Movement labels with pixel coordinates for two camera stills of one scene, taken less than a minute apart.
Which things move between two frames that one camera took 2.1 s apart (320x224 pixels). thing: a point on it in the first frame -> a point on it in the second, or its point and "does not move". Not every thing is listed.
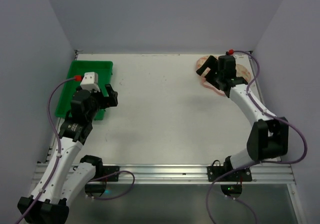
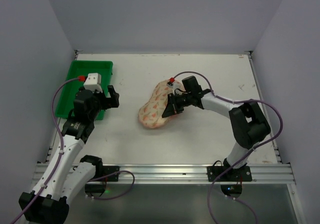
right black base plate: x=214 y=172 does not move
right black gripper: x=213 y=72 -> x=176 y=104
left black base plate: x=107 y=170 does not move
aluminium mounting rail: x=195 y=173 does not move
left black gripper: x=106 y=98 does not move
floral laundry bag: x=241 y=72 -> x=150 y=116
